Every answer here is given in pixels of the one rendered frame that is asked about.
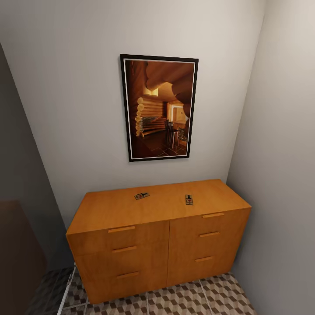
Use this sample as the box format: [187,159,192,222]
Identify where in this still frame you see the mousetrap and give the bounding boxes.
[135,192,150,200]
[185,195,193,205]

